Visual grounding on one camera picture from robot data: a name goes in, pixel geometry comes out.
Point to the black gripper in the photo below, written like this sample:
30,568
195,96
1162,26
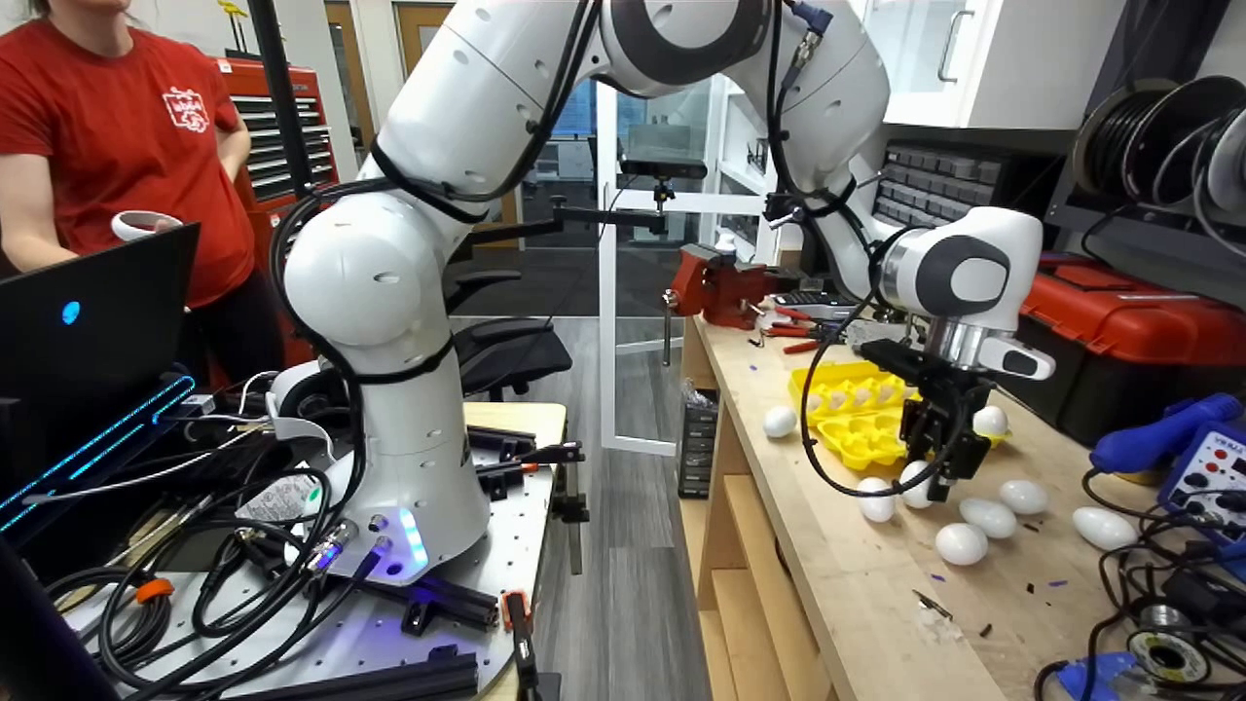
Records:
939,423

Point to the white egg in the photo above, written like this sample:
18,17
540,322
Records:
782,423
1105,525
993,519
879,502
915,483
958,542
992,423
1022,496

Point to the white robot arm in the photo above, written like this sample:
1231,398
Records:
368,270

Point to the white egg on bench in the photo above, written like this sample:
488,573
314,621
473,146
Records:
879,502
1105,525
1022,496
993,519
958,542

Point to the white egg in holder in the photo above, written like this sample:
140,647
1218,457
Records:
992,423

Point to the yellow plastic egg holder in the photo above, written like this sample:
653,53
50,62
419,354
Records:
854,409

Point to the red black toolbox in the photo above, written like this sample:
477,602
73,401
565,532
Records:
1124,346

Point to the blue soldering station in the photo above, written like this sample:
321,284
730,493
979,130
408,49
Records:
1200,448

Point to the red bench vise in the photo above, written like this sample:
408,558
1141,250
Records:
714,284

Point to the black office chair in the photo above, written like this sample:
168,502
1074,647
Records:
506,354

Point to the red tool chest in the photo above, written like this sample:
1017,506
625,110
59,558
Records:
255,106

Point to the black laptop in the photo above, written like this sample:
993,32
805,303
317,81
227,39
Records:
90,336

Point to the person in red shirt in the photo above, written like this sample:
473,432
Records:
104,117

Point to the white wall cabinet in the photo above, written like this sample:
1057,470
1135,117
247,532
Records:
992,62

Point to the black cable spools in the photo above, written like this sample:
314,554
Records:
1141,142

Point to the black camera stand pole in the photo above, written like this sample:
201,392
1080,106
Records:
282,89

